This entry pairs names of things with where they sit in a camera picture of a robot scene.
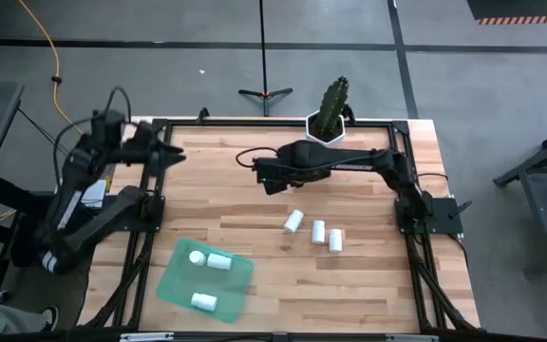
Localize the white hexagonal plant pot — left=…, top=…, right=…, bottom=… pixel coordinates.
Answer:
left=305, top=109, right=348, bottom=146

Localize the person's shoe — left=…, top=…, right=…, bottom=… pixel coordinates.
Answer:
left=40, top=305, right=60, bottom=333

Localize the teal translucent plastic basket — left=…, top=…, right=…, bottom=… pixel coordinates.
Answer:
left=155, top=237, right=255, bottom=325

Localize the black mat orange striped edge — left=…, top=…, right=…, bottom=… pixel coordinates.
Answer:
left=465, top=0, right=547, bottom=26

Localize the thin black base cable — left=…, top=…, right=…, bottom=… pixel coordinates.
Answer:
left=415, top=171, right=450, bottom=184

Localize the green cactus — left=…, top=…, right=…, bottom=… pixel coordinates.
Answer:
left=311, top=75, right=350, bottom=139

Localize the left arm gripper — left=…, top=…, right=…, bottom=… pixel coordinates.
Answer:
left=121, top=121, right=187, bottom=168

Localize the black aluminium rig frame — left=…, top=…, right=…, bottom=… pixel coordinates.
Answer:
left=76, top=116, right=481, bottom=342

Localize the black tripod stand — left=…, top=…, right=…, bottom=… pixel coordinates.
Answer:
left=238, top=0, right=294, bottom=118

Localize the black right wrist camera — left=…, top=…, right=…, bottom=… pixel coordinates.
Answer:
left=253, top=159, right=292, bottom=197

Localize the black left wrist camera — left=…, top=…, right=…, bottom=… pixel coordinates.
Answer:
left=90, top=108, right=127, bottom=143

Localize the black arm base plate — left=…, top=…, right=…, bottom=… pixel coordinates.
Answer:
left=111, top=194, right=166, bottom=234
left=395, top=197, right=464, bottom=237

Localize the black clamp lever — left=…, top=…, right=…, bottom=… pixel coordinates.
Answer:
left=447, top=199, right=473, bottom=220

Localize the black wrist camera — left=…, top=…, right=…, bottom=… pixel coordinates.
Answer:
left=90, top=108, right=127, bottom=143
left=253, top=159, right=292, bottom=197

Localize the black metal cart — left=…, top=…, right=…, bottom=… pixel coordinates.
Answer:
left=493, top=121, right=547, bottom=279

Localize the yellow extension cable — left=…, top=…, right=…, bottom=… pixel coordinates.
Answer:
left=0, top=0, right=92, bottom=224

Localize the black left wrist camera cable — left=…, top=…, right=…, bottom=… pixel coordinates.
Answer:
left=52, top=85, right=133, bottom=191

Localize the silver metal bracket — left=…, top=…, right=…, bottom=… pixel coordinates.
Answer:
left=119, top=332, right=175, bottom=342
left=385, top=333, right=441, bottom=342

